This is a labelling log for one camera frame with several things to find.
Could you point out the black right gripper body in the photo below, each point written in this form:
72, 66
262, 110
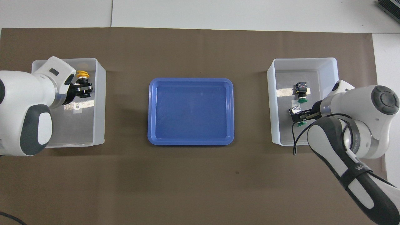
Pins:
316, 109

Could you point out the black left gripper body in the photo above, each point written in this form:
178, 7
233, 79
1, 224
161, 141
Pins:
71, 93

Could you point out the green push button switch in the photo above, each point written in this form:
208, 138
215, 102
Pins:
301, 90
295, 110

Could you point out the yellow push button switch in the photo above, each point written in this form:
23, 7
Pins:
82, 75

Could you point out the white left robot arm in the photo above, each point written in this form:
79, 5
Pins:
25, 93

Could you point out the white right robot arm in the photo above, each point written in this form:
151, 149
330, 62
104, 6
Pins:
375, 125

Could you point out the small white label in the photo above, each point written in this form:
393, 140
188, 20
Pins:
78, 110

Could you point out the translucent white plastic box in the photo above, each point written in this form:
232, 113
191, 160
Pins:
281, 131
93, 125

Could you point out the blue plastic tray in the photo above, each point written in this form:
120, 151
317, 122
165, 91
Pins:
190, 112

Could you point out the grey ribbed device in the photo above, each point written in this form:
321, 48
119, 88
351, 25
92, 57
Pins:
390, 6

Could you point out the brown paper table mat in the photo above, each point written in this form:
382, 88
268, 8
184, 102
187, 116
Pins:
187, 187

